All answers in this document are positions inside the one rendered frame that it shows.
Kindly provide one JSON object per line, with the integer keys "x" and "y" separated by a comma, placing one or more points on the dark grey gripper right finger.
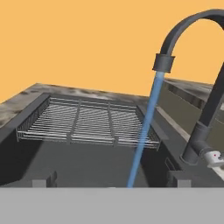
{"x": 178, "y": 180}

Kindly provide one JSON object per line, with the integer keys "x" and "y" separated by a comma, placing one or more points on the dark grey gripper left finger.
{"x": 43, "y": 180}

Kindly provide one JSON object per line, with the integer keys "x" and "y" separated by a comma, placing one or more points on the dark grey sink basin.
{"x": 87, "y": 163}

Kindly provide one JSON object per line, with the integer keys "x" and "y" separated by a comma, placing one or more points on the dark grey arched faucet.
{"x": 204, "y": 116}

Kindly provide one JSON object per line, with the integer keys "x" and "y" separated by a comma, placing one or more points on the blue water stream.
{"x": 145, "y": 128}

